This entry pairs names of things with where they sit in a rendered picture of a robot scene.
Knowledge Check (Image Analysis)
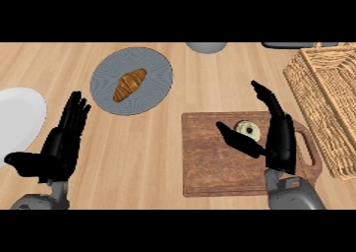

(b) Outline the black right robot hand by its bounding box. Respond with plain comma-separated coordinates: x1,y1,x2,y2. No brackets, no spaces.
215,80,299,176

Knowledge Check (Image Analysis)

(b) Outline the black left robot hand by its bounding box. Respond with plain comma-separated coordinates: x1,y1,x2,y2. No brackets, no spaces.
2,91,92,184

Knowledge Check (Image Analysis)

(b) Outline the brown wooden cutting board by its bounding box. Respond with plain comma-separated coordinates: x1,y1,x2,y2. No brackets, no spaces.
179,111,322,198

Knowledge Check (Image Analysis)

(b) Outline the wicker basket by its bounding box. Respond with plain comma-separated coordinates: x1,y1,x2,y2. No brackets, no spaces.
281,42,356,181

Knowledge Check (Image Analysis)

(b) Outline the white oval plate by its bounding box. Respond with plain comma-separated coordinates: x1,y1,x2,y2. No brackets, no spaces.
0,87,48,172

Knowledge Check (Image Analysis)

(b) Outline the brown croissant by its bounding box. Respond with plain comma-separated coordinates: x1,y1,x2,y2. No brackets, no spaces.
111,68,147,103

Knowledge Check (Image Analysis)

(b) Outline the grey round plate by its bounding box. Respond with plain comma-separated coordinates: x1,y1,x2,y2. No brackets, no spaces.
88,46,175,116

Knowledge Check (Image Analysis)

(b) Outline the dark grey flat appliance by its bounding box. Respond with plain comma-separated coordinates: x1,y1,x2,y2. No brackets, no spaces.
259,42,339,50

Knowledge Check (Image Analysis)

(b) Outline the grey round bowl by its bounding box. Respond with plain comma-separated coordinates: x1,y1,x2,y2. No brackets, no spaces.
184,42,228,55

